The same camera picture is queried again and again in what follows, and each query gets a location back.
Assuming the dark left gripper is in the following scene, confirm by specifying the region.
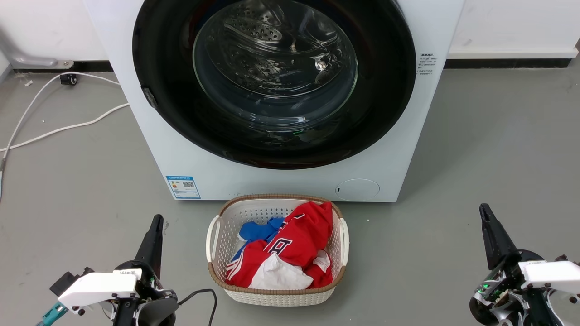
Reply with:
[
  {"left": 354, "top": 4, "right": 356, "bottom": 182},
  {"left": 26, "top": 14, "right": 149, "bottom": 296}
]
[{"left": 112, "top": 215, "right": 179, "bottom": 326}]

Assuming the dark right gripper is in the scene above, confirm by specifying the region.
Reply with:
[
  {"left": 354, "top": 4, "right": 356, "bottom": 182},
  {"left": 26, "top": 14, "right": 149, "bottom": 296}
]
[{"left": 469, "top": 203, "right": 562, "bottom": 326}]

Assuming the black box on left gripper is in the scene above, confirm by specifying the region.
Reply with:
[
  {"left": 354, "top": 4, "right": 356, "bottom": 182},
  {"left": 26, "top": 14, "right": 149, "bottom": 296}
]
[{"left": 49, "top": 267, "right": 95, "bottom": 297}]

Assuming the white front-load washing machine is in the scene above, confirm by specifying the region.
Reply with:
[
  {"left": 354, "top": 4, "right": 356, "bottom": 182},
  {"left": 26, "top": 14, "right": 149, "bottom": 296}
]
[{"left": 83, "top": 0, "right": 466, "bottom": 203}]

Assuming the black round glass washer door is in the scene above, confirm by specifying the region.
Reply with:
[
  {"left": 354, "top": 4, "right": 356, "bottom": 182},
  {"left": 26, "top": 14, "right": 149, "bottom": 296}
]
[{"left": 132, "top": 0, "right": 417, "bottom": 170}]

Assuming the blue energy label sticker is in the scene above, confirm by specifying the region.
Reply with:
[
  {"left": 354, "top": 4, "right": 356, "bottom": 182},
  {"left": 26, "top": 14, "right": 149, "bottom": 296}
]
[{"left": 165, "top": 175, "right": 201, "bottom": 200}]

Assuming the cream plastic laundry basket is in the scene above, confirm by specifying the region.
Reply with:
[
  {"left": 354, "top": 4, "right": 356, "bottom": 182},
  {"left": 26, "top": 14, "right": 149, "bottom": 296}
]
[{"left": 206, "top": 194, "right": 350, "bottom": 307}]

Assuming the blue garment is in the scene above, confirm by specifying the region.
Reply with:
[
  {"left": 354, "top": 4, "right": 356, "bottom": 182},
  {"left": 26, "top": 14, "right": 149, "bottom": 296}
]
[{"left": 231, "top": 217, "right": 286, "bottom": 262}]

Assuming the teal connector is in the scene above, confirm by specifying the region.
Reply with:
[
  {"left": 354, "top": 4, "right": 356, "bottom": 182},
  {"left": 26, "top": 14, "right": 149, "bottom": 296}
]
[{"left": 35, "top": 302, "right": 69, "bottom": 326}]

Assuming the white garment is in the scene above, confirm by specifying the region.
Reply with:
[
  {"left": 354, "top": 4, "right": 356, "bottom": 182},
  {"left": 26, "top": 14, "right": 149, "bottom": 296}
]
[{"left": 248, "top": 253, "right": 314, "bottom": 291}]

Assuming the round white filter cover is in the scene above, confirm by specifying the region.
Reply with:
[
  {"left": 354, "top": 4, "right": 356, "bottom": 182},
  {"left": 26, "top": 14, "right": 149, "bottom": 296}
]
[{"left": 335, "top": 178, "right": 381, "bottom": 201}]

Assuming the red sports jersey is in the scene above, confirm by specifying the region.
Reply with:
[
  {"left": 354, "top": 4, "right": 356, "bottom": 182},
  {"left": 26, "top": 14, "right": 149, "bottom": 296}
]
[{"left": 225, "top": 201, "right": 334, "bottom": 289}]

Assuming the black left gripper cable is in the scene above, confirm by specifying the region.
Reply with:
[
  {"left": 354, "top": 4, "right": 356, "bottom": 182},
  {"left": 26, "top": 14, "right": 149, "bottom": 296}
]
[{"left": 177, "top": 288, "right": 218, "bottom": 326}]

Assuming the thick white floor cable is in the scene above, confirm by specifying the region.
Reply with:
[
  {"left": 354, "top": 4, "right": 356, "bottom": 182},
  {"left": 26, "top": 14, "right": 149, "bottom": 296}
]
[{"left": 0, "top": 103, "right": 131, "bottom": 153}]

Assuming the thin white floor cable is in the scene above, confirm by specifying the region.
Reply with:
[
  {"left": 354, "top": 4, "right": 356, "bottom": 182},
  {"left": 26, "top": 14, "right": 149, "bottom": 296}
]
[{"left": 0, "top": 72, "right": 121, "bottom": 200}]

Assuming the grey wall pipe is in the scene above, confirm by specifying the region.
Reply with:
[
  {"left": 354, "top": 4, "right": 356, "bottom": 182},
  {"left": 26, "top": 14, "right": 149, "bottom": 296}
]
[{"left": 0, "top": 28, "right": 74, "bottom": 70}]

